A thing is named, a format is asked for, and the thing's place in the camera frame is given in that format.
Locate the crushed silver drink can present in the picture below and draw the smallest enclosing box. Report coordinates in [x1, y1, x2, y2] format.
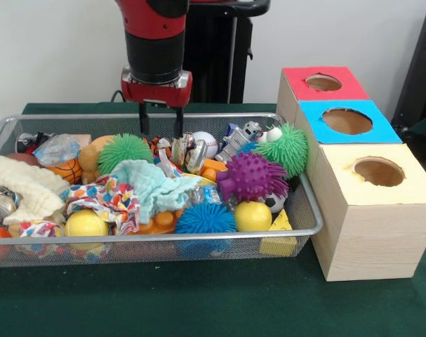
[171, 132, 209, 176]

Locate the cream white cloth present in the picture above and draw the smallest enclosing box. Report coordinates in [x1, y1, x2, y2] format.
[0, 155, 70, 225]

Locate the black chair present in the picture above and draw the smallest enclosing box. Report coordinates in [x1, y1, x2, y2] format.
[390, 6, 426, 133]

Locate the colourful patterned cloth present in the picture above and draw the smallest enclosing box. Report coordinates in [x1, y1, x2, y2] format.
[63, 175, 142, 236]

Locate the light blue cloth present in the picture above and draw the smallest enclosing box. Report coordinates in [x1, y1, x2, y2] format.
[110, 159, 203, 224]

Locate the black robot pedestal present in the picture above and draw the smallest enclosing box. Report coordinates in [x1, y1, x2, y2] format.
[130, 0, 272, 105]

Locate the yellow ball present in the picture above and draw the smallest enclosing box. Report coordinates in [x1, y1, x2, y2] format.
[64, 209, 109, 238]

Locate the plain green spiky ball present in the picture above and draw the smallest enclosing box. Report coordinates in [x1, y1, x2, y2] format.
[98, 132, 154, 176]

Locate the wooden box with three holes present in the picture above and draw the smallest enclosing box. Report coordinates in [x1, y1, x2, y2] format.
[275, 65, 426, 282]

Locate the silver toy robot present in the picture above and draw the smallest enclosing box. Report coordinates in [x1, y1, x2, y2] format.
[214, 121, 265, 163]

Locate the shallow clear mesh bin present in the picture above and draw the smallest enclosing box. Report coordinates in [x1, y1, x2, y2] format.
[0, 112, 324, 270]

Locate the orange striped tiger toy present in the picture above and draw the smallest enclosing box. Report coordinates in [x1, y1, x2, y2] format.
[144, 136, 173, 159]

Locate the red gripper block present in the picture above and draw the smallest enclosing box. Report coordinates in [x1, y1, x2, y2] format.
[120, 80, 194, 138]

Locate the blue spiky ball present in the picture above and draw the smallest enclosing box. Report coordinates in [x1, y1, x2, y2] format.
[174, 202, 238, 234]

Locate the purple spiky toy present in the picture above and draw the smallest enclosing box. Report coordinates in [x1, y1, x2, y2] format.
[215, 151, 291, 204]

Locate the green spiky ball with eyes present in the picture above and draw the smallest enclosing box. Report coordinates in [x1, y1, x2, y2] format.
[253, 122, 309, 178]

